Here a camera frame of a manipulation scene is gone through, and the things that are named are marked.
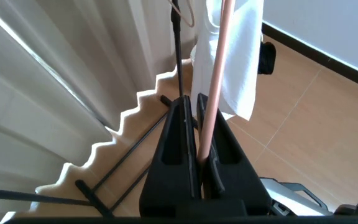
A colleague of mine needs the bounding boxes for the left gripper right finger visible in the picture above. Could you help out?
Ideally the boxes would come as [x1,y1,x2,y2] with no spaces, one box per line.
[196,92,272,217]

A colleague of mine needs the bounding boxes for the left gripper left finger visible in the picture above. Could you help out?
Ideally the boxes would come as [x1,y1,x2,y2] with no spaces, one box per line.
[139,95,203,217]

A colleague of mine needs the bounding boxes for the pink clothes hanger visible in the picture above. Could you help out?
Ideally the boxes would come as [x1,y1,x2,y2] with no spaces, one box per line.
[167,0,196,29]
[196,0,237,166]

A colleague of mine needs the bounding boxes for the white printed t-shirt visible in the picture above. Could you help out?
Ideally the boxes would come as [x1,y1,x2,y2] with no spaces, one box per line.
[190,0,265,122]

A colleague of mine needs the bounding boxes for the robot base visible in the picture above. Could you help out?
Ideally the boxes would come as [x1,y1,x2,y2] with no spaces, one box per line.
[259,177,358,217]

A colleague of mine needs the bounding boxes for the black clothes rack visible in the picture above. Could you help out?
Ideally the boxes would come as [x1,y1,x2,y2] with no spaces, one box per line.
[0,0,199,218]

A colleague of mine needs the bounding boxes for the white curtain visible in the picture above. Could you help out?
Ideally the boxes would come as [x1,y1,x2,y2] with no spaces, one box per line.
[0,0,205,216]

